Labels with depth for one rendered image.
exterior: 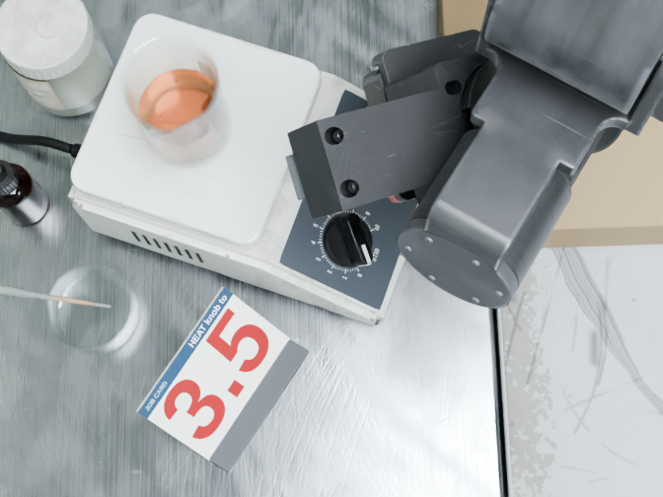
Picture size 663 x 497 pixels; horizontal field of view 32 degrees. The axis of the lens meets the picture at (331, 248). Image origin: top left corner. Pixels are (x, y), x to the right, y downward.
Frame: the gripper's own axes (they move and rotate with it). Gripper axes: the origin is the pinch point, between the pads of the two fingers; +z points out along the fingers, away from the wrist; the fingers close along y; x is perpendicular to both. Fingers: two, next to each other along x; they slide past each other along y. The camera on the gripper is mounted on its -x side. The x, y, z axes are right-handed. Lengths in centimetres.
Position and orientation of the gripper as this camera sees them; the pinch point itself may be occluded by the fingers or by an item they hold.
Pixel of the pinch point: (378, 158)
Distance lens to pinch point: 70.4
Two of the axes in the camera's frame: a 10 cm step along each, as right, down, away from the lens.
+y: 2.8, 9.6, 0.5
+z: -4.3, 0.8, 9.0
